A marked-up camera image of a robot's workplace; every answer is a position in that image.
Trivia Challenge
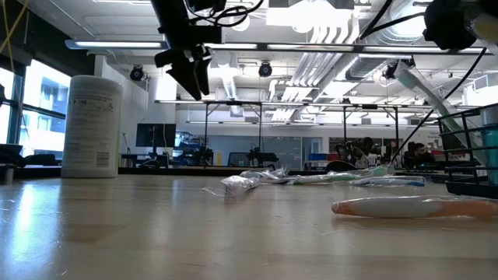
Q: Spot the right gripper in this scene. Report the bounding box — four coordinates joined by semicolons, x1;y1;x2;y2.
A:
423;0;468;51

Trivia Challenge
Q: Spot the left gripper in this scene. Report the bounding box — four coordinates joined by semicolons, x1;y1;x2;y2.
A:
154;43;215;101

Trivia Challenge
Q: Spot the orange toothbrush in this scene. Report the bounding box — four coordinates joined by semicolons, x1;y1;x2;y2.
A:
331;194;498;219

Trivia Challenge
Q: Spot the black monitor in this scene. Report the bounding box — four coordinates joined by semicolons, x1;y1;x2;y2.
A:
135;123;177;156

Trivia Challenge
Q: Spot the ceiling light strip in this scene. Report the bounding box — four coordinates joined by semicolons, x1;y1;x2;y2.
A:
64;38;498;55

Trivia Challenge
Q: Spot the white wipes canister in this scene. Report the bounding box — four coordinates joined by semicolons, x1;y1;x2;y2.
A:
61;75;125;179

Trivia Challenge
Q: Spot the person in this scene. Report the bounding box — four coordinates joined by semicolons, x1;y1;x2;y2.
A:
404;142;437;166

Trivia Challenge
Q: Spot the blue toothbrush in clear wrapper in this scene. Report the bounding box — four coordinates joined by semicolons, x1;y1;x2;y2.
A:
349;174;427;188

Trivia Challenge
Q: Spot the silver ventilation duct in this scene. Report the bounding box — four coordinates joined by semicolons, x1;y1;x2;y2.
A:
342;0;429;81

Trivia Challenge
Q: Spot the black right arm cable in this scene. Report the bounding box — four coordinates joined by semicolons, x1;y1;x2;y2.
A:
388;46;489;164

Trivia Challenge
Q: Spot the black table frame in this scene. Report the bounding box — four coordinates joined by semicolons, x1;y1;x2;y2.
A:
11;165;448;184

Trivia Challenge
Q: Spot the black gantry frame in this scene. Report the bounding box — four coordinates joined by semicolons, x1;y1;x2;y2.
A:
155;99;402;156

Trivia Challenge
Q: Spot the black wire rack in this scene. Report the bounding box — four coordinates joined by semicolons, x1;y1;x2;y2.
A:
437;103;498;200

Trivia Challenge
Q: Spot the yellow cable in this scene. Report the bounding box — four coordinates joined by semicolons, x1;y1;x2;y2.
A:
0;0;30;73

